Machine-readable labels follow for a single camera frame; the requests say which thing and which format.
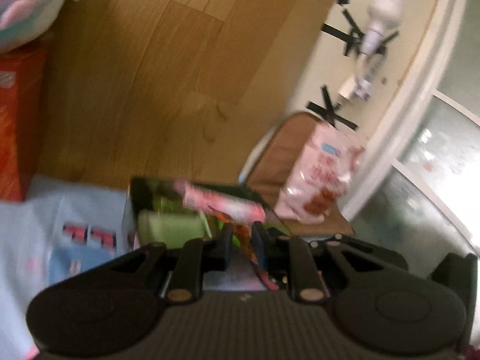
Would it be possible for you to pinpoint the light green snack packet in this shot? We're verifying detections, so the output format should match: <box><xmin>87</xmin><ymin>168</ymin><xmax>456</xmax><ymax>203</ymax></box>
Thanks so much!
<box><xmin>137</xmin><ymin>210</ymin><xmax>212</xmax><ymax>249</ymax></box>

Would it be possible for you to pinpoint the black cardboard snack box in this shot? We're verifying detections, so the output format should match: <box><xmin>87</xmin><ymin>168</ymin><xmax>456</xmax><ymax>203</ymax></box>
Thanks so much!
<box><xmin>122</xmin><ymin>177</ymin><xmax>281</xmax><ymax>250</ymax></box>

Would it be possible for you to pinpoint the red snack packet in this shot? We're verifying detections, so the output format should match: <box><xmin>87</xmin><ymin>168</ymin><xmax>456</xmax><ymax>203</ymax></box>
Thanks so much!
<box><xmin>208</xmin><ymin>203</ymin><xmax>280</xmax><ymax>291</ymax></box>

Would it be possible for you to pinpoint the pink long snack bar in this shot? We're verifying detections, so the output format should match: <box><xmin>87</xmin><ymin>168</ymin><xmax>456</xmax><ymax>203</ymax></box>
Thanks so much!
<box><xmin>173</xmin><ymin>180</ymin><xmax>266</xmax><ymax>224</ymax></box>

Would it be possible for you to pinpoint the pink fried twist bag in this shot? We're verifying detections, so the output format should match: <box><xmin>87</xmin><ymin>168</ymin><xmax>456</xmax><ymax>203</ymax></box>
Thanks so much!
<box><xmin>274</xmin><ymin>121</ymin><xmax>365</xmax><ymax>224</ymax></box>

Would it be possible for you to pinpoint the brown leather chair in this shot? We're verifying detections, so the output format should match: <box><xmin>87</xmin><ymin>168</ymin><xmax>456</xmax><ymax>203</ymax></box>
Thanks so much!
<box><xmin>246</xmin><ymin>111</ymin><xmax>354</xmax><ymax>237</ymax></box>

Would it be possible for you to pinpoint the peppa pig bed sheet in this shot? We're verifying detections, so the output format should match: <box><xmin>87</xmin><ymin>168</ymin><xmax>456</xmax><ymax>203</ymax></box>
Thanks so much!
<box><xmin>0</xmin><ymin>173</ymin><xmax>271</xmax><ymax>360</ymax></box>

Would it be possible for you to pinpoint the wooden headboard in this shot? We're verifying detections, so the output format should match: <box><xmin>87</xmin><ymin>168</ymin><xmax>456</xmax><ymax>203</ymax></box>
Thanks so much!
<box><xmin>39</xmin><ymin>0</ymin><xmax>335</xmax><ymax>188</ymax></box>

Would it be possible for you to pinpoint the red gift bag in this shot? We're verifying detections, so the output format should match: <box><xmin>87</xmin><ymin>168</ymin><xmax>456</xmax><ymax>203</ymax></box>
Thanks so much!
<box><xmin>1</xmin><ymin>41</ymin><xmax>48</xmax><ymax>203</ymax></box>

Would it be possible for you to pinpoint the pink blue plush toy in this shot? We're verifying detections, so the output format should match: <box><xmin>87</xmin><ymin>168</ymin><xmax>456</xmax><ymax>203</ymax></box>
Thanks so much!
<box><xmin>1</xmin><ymin>0</ymin><xmax>65</xmax><ymax>53</ymax></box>

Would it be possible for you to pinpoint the white window frame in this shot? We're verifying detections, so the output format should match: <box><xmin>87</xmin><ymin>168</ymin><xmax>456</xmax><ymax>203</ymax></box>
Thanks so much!
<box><xmin>342</xmin><ymin>0</ymin><xmax>479</xmax><ymax>249</ymax></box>

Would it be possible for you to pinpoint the white wall charger plug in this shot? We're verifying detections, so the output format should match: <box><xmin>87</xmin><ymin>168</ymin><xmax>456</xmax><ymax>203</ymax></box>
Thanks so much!
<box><xmin>338</xmin><ymin>0</ymin><xmax>403</xmax><ymax>102</ymax></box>

